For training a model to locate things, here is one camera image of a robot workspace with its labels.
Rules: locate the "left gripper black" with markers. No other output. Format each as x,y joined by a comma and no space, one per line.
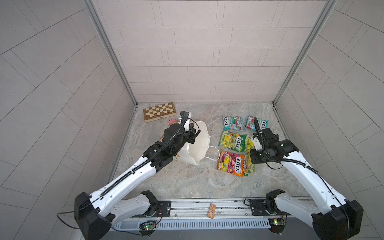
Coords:
190,134

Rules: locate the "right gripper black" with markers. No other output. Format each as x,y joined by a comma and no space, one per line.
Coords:
254,160

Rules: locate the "orange fruit candy bag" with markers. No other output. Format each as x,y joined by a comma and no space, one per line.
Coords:
231,163

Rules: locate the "wooden chessboard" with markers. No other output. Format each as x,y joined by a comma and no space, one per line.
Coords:
159,112

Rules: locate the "left controller board with LED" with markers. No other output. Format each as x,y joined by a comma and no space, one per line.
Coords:
147,228

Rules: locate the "teal mint candy bag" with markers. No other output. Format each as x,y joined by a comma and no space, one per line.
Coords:
233,123
251,123

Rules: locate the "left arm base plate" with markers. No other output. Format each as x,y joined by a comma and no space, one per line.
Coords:
163,208

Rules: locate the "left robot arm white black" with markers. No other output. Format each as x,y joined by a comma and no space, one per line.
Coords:
95,213

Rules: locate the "white paper bag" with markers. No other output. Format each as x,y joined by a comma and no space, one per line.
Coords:
194,153

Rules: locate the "right controller board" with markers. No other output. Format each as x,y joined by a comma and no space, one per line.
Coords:
277,226

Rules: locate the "green yellow candy bag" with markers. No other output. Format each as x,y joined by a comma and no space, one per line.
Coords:
249,167

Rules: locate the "aluminium front rail frame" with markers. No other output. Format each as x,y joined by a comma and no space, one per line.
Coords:
198,208

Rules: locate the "small pink pig toy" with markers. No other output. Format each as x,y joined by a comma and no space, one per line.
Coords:
173,121

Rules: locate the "green spring tea candy bag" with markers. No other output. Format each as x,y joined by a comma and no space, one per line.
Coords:
228,140

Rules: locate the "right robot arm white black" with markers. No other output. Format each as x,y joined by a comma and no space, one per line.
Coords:
333,217

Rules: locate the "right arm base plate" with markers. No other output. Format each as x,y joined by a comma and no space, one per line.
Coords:
258,208

